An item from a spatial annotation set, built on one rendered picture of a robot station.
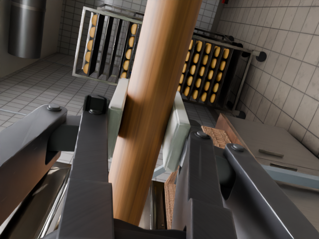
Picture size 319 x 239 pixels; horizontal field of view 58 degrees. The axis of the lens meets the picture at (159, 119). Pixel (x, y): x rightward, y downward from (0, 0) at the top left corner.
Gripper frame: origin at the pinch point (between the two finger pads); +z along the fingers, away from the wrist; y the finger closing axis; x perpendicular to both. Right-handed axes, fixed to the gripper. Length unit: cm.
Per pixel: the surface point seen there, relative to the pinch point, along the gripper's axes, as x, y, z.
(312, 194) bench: -46, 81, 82
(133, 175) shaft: -3.5, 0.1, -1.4
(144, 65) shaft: 3.5, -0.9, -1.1
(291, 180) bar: -43, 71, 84
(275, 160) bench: -46, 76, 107
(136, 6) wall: 8, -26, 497
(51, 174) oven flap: -102, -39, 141
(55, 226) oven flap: -86, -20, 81
